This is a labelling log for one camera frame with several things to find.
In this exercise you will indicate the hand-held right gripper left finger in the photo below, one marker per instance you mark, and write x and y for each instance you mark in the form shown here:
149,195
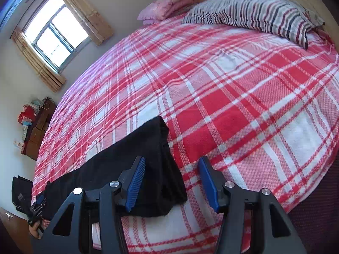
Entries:
135,182

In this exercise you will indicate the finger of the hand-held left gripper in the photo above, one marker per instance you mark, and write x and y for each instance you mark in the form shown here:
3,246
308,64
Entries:
39,200

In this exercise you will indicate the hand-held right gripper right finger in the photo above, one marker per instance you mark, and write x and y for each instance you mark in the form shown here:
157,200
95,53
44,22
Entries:
209,185

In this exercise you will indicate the black pants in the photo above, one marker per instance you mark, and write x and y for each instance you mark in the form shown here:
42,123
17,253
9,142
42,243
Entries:
137,164

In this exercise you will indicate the person's left hand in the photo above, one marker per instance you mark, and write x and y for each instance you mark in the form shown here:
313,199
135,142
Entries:
35,231

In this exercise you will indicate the black case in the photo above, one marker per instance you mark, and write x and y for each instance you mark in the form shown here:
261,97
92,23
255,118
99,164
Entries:
22,193

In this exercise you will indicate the brown wooden door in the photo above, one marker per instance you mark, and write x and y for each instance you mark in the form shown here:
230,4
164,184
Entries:
13,232

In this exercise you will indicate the white bottle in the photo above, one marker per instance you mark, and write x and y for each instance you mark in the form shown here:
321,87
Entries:
18,143

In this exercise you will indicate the brown wooden desk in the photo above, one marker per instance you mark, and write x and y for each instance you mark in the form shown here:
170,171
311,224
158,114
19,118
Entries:
39,132

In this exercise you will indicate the red gift bag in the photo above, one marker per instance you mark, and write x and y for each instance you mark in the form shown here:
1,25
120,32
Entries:
26,115

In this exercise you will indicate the red plaid bedsheet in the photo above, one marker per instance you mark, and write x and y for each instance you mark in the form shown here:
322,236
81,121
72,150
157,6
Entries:
225,98

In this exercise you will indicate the dark maroon cloth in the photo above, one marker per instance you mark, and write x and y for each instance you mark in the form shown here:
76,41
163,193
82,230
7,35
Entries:
317,211

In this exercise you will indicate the beige floral curtain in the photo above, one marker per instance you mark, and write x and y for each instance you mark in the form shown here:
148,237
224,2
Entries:
39,66
87,13

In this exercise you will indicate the sliding window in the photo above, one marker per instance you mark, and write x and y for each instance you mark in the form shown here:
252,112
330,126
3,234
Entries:
55,29

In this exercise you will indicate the pink folded quilt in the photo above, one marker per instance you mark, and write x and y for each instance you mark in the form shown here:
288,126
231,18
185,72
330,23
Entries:
164,6

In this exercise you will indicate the striped pillow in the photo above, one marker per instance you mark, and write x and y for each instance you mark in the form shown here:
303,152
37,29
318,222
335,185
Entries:
251,10

